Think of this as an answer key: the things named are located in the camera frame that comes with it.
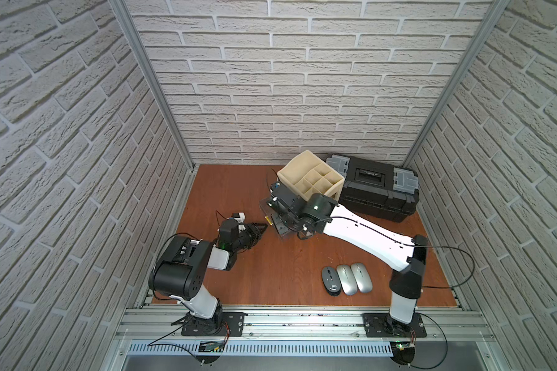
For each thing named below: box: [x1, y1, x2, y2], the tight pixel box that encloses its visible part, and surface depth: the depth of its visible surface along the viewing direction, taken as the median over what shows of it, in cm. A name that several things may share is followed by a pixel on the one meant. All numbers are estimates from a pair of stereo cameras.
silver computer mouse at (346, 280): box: [335, 264, 359, 296], surface depth 85 cm
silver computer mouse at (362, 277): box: [350, 262, 373, 293], surface depth 85 cm
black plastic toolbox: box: [325, 154, 421, 222], surface depth 93 cm
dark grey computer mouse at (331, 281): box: [321, 265, 342, 297], surface depth 83 cm
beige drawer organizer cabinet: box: [276, 149, 346, 201], surface depth 83 cm
